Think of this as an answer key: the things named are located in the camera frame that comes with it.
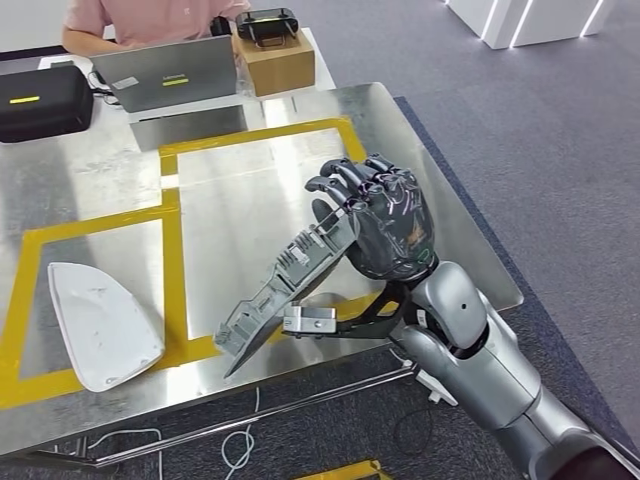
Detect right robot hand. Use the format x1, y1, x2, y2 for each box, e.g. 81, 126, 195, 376
305, 153, 438, 283

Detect grey plastic wheel hubcap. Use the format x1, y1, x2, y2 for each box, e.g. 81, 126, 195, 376
214, 211, 358, 380

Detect white plastic cover part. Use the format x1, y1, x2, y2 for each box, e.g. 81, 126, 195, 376
47, 261, 166, 393

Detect steel workbench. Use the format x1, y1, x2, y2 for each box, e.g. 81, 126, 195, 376
0, 82, 525, 472

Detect white power strip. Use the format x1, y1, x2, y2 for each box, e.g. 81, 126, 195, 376
414, 367, 458, 407

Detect white side table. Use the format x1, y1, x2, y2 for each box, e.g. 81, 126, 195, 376
37, 26, 337, 124

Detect brown cardboard box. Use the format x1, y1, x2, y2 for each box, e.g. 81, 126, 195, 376
232, 29, 317, 99

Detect white illuminated plinth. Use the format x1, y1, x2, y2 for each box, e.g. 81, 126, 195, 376
445, 0, 516, 51
509, 0, 616, 49

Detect black handheld controller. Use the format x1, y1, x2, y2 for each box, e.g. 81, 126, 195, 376
235, 7, 300, 48

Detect grey laptop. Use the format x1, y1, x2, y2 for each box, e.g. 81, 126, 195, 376
90, 34, 238, 115

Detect person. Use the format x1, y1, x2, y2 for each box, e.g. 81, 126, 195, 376
62, 0, 251, 58

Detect black zip case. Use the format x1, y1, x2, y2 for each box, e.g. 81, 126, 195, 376
0, 64, 95, 144

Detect black camera bracket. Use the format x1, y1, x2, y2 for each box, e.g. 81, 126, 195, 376
334, 281, 412, 340

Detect white power cord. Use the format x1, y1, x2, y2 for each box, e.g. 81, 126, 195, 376
389, 347, 417, 371

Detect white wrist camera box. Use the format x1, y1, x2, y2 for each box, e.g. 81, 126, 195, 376
282, 304, 338, 338

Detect black floor cable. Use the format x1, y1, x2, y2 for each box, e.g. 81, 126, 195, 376
392, 407, 436, 458

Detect white floor cable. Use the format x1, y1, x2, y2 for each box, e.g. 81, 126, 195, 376
221, 387, 261, 480
87, 427, 165, 480

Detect black laptop cable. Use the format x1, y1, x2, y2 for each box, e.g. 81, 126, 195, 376
87, 69, 121, 107

